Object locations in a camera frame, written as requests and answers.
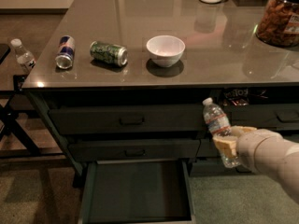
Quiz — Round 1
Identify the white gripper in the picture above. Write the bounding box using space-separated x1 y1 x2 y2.
213 126 283 174

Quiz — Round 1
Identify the clear plastic water bottle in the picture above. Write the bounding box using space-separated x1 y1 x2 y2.
203 98 240 168

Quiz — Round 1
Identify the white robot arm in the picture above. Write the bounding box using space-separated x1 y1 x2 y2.
213 126 299 203

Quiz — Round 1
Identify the middle right drawer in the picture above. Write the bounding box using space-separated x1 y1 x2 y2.
196 135 299 158

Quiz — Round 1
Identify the snack bag in drawer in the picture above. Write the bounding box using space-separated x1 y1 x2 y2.
222 88 249 106

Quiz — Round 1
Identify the top right drawer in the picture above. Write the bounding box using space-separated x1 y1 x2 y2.
222 104 299 132

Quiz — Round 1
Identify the top left drawer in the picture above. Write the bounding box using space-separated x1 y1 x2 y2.
49 104 205 134

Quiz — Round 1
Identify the open bottom left drawer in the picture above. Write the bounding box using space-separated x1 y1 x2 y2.
78 160 196 224

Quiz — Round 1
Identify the middle left drawer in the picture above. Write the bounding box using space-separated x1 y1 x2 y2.
68 139 200 161

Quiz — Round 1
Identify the small bottle on side table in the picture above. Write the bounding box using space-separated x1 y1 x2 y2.
10 38 36 74

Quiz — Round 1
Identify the white bowl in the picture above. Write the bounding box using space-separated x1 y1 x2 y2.
146 35 185 67

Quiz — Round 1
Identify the clear jar of snacks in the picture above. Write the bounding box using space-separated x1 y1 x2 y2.
256 0 299 48

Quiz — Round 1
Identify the green soda can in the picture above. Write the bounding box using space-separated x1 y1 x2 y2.
90 41 128 67

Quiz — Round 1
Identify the blue silver energy drink can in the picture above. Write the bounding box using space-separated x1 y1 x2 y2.
55 35 75 69

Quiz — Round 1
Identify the dark side table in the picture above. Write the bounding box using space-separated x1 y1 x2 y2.
0 42 64 159

